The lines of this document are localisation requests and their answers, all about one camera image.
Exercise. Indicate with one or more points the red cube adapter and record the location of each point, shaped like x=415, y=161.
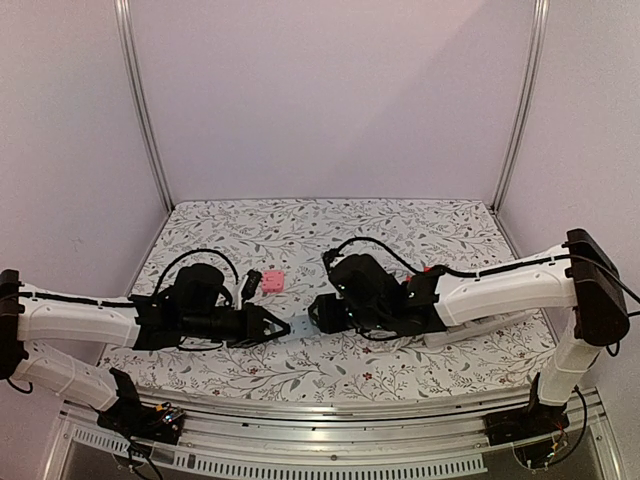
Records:
x=425, y=270

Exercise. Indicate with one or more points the aluminium frame post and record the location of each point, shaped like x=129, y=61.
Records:
x=533, y=58
x=126, y=33

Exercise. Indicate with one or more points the pink plug adapter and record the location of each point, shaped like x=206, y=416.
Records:
x=273, y=281

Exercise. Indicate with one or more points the floral patterned table mat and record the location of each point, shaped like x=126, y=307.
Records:
x=291, y=236

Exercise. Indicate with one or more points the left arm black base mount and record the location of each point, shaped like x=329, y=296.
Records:
x=161, y=423

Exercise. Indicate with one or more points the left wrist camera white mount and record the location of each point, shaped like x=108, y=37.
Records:
x=249, y=286

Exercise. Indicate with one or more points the left aluminium frame post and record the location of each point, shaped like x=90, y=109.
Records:
x=126, y=33

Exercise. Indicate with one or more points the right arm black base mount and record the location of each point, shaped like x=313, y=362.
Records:
x=524, y=422

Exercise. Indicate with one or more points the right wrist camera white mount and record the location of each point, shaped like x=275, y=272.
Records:
x=329, y=257

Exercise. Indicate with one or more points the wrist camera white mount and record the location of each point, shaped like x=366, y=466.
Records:
x=329, y=257
x=249, y=286

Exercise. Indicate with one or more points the grey blue power strip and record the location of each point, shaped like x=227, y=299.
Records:
x=301, y=327

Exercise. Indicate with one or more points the white power strip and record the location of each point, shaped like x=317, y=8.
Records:
x=472, y=329

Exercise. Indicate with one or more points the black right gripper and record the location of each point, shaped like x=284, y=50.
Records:
x=329, y=312

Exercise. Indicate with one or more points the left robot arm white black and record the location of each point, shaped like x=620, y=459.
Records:
x=196, y=305

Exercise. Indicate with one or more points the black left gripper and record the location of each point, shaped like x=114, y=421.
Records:
x=252, y=327

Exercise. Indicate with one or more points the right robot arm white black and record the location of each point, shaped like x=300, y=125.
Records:
x=576, y=274

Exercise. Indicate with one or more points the right aluminium frame post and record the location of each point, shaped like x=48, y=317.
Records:
x=533, y=58

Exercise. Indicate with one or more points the aluminium front rail base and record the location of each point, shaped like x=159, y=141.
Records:
x=437, y=438

